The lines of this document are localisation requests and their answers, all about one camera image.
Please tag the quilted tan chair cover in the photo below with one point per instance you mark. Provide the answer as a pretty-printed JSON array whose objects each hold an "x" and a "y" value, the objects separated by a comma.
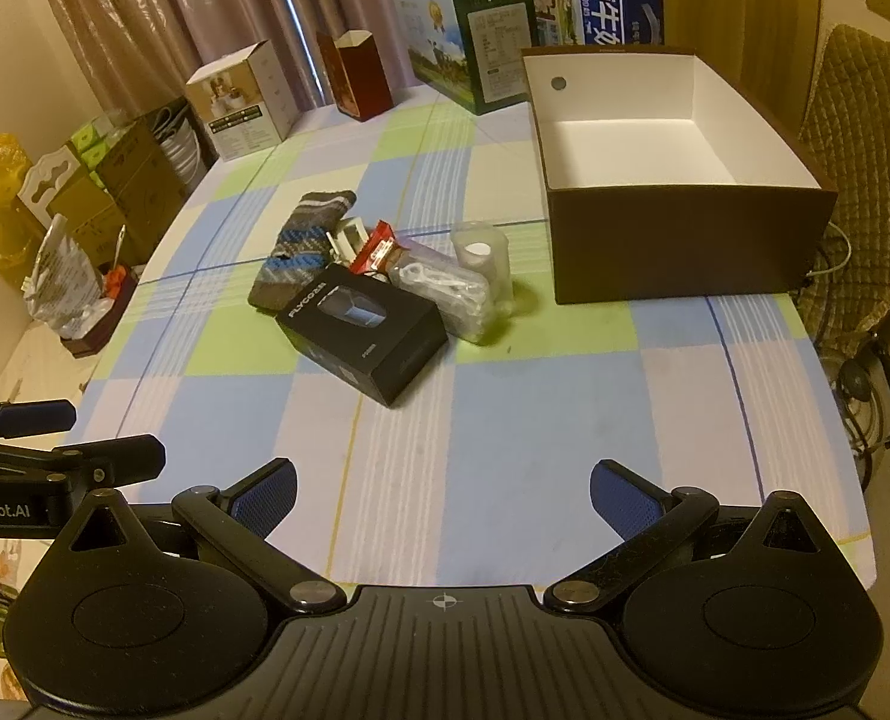
[{"x": 847, "y": 129}]

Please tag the yellow plastic bag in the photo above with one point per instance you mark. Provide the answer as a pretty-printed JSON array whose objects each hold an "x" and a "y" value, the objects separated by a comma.
[{"x": 20, "y": 233}]

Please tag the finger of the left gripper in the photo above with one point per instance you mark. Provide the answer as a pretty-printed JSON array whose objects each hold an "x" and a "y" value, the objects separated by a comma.
[
  {"x": 35, "y": 418},
  {"x": 113, "y": 462}
]

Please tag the small white box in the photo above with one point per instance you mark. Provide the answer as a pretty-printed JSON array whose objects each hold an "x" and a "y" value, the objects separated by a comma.
[{"x": 348, "y": 240}]

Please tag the white product box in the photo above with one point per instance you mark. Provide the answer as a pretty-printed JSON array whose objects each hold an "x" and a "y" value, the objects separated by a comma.
[{"x": 243, "y": 101}]

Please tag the brown cardboard boxes stack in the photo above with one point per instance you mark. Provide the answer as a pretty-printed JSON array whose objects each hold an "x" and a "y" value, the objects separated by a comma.
[{"x": 114, "y": 185}]

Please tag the white plastic bag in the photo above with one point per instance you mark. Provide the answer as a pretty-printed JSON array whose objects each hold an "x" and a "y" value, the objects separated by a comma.
[{"x": 64, "y": 290}]

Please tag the dark wooden tray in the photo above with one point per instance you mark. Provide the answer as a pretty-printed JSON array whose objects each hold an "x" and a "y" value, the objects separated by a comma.
[{"x": 124, "y": 284}]

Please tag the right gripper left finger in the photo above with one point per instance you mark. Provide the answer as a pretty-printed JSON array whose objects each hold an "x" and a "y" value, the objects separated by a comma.
[{"x": 233, "y": 525}]

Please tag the black shaver box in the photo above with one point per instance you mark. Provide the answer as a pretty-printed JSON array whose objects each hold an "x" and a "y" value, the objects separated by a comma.
[{"x": 372, "y": 335}]

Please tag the blue milk carton box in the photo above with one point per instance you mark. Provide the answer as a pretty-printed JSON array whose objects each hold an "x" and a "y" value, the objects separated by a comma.
[{"x": 599, "y": 22}]

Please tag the green white carton box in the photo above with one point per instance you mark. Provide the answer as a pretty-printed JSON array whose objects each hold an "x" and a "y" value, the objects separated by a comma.
[{"x": 470, "y": 50}]

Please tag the red snack packet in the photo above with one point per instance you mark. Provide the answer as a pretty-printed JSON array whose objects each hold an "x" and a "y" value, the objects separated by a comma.
[{"x": 377, "y": 251}]

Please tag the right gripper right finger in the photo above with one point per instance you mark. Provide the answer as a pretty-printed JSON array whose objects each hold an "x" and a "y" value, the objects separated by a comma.
[{"x": 653, "y": 523}]

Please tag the dark red paper box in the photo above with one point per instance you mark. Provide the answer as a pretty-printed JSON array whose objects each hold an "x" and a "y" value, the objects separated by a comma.
[{"x": 355, "y": 74}]

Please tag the brown open cardboard box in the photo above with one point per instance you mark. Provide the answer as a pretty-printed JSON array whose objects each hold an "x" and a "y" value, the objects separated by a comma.
[{"x": 663, "y": 180}]

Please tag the stack of white bowls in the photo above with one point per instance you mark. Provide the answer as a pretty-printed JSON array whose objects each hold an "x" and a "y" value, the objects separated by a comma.
[{"x": 173, "y": 128}]

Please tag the clear plastic cup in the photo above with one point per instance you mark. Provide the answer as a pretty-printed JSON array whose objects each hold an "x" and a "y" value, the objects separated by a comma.
[{"x": 485, "y": 249}]

